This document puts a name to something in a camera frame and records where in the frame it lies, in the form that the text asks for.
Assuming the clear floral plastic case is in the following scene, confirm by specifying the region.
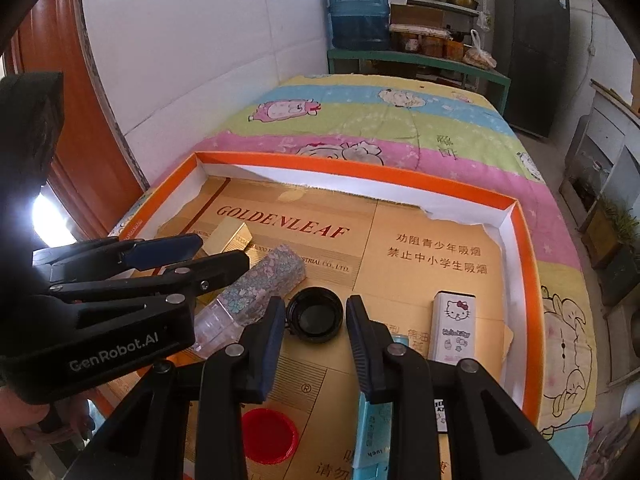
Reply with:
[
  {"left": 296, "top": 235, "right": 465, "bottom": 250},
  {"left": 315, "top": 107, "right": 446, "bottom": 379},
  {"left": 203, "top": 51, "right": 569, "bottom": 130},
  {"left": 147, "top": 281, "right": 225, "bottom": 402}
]
[{"left": 192, "top": 245, "right": 306, "bottom": 359}]

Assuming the gold rectangular box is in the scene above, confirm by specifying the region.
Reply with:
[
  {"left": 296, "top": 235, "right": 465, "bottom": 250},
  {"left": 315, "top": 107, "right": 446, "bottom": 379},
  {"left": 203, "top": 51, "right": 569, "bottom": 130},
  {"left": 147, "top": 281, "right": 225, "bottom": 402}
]
[{"left": 203, "top": 218, "right": 253, "bottom": 256}]

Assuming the white Hello Kitty box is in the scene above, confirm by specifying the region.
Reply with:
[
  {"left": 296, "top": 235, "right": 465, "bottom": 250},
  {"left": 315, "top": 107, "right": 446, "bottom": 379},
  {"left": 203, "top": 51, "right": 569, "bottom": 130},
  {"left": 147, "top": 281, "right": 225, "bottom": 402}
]
[{"left": 428, "top": 288, "right": 478, "bottom": 434}]

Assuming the red bottle cap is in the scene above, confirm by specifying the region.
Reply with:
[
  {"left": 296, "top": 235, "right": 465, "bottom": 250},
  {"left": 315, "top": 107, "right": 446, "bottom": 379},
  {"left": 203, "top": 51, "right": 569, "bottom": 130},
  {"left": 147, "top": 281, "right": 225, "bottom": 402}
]
[{"left": 241, "top": 408, "right": 299, "bottom": 466}]

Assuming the teal rectangular box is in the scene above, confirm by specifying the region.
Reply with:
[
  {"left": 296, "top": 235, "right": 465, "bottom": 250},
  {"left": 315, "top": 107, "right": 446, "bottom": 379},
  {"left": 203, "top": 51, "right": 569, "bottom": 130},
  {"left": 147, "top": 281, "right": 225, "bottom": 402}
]
[{"left": 351, "top": 334, "right": 411, "bottom": 470}]

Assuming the black bottle cap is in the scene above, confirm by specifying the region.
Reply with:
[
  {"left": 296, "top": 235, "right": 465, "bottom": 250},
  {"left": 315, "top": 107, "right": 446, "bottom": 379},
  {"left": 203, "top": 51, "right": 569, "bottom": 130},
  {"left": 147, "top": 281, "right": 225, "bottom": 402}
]
[{"left": 286, "top": 287, "right": 344, "bottom": 344}]

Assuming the person's left hand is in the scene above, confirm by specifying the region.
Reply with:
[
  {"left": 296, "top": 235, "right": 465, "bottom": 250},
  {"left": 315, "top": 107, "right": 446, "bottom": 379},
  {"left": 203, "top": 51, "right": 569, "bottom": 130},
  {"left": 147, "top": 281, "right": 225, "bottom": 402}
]
[{"left": 1, "top": 386, "right": 96, "bottom": 455}]

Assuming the red wooden door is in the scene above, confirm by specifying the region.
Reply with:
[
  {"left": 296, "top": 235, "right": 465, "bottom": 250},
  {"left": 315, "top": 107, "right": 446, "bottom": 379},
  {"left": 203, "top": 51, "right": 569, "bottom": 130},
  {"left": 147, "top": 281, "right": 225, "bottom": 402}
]
[{"left": 4, "top": 0, "right": 149, "bottom": 238}]

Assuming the orange-rimmed cardboard tray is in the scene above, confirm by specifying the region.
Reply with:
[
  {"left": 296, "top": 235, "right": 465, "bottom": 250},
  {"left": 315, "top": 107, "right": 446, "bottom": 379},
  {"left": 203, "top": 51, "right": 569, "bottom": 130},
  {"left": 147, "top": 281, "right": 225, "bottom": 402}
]
[{"left": 86, "top": 149, "right": 546, "bottom": 480}]

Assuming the potted green plant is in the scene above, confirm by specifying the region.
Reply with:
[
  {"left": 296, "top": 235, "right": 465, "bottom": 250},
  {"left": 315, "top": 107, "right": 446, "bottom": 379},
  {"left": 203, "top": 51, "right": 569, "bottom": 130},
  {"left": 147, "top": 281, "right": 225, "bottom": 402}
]
[{"left": 582, "top": 198, "right": 639, "bottom": 307}]

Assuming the colourful cartoon quilt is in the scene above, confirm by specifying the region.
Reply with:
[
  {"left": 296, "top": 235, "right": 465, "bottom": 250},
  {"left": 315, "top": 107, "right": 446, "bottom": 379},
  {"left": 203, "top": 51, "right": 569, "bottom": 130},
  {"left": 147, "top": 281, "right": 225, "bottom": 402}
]
[{"left": 109, "top": 74, "right": 599, "bottom": 480}]

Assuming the white kitchen counter cabinet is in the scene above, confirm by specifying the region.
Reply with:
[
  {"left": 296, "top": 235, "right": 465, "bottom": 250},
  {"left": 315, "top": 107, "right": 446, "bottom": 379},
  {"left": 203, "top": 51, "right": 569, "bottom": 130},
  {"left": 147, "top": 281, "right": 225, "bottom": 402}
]
[{"left": 560, "top": 80, "right": 639, "bottom": 388}]

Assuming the blue water jug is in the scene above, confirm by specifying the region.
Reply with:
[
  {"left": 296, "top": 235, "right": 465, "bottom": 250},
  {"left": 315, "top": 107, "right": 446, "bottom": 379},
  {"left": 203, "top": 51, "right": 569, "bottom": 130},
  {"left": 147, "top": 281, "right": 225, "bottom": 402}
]
[{"left": 329, "top": 0, "right": 390, "bottom": 51}]

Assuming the green bench table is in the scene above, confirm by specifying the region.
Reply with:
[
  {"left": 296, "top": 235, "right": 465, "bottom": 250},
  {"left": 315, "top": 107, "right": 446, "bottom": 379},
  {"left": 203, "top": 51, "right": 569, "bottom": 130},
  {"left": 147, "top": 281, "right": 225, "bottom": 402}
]
[{"left": 326, "top": 48, "right": 511, "bottom": 115}]

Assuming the plastic bag of food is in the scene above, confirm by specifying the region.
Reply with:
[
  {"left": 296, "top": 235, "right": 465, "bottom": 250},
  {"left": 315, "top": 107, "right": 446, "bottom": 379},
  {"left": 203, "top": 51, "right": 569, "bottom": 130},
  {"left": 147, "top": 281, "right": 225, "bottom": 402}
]
[{"left": 463, "top": 29, "right": 497, "bottom": 70}]

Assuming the green metal shelf rack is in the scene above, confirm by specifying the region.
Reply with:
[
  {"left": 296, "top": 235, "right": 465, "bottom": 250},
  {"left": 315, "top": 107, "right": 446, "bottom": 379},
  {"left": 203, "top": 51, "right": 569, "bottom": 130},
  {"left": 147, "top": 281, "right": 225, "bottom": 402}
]
[{"left": 390, "top": 0, "right": 480, "bottom": 62}]

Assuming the black refrigerator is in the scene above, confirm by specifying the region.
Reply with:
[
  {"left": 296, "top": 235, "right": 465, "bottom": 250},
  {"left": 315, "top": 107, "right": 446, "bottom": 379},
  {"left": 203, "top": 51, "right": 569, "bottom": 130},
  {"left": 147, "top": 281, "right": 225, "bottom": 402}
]
[{"left": 492, "top": 0, "right": 570, "bottom": 138}]

